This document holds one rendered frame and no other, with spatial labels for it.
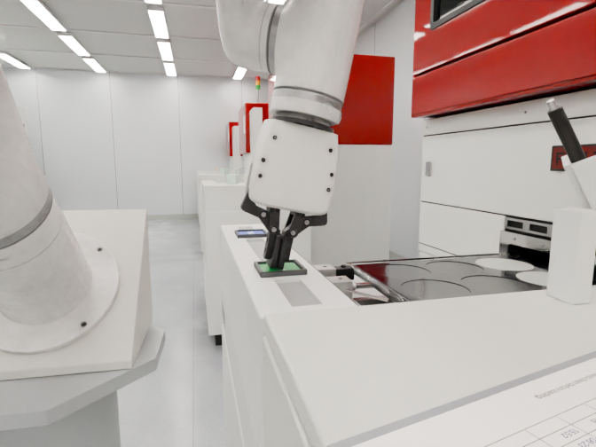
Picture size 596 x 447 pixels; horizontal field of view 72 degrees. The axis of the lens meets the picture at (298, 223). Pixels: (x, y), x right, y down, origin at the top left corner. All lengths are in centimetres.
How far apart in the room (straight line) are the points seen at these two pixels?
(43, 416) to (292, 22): 51
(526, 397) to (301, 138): 33
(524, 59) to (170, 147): 781
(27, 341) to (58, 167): 817
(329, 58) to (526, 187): 62
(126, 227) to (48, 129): 813
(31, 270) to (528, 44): 90
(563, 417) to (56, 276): 52
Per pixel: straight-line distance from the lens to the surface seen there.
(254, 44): 50
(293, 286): 46
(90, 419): 70
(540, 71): 93
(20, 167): 49
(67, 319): 65
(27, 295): 59
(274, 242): 49
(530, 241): 97
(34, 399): 60
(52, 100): 885
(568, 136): 43
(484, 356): 31
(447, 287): 69
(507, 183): 103
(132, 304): 65
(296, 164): 47
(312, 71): 47
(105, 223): 74
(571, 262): 44
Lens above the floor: 109
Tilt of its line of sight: 8 degrees down
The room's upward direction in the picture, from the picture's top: straight up
